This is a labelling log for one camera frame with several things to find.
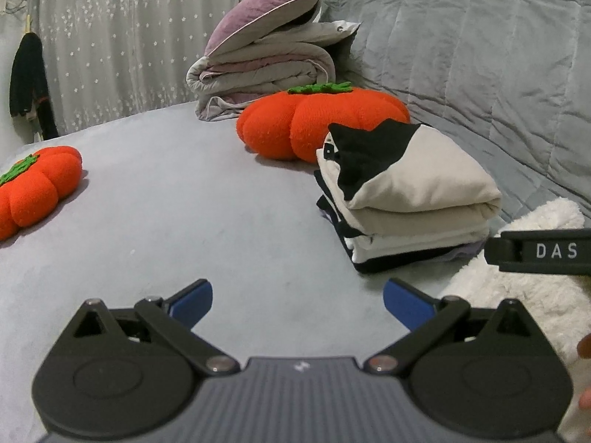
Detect black hanging clothes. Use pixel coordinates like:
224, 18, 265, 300
9, 32, 59, 141

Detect grey bed sheet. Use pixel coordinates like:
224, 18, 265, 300
0, 97, 513, 443

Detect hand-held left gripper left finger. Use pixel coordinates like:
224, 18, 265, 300
69, 279, 241, 376

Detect white fluffy toy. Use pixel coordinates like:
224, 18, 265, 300
441, 198, 591, 443

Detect folded grey and pink quilt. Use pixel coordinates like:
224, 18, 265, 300
186, 21, 362, 123

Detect folded dark clothes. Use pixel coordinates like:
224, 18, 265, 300
316, 194, 485, 274

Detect large orange pumpkin cushion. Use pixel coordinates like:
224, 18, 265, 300
0, 146, 83, 241

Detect grey star-print curtain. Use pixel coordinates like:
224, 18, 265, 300
28, 0, 289, 137

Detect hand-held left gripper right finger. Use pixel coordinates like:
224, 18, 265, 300
363, 278, 539, 375

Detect purple pillow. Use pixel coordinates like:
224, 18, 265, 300
203, 0, 324, 58

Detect person's right hand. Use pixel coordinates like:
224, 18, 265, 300
577, 332, 591, 411

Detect grey padded headboard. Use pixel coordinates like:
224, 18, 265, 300
318, 0, 591, 222

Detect cream and black raglan shirt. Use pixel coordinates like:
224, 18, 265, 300
316, 119, 502, 241

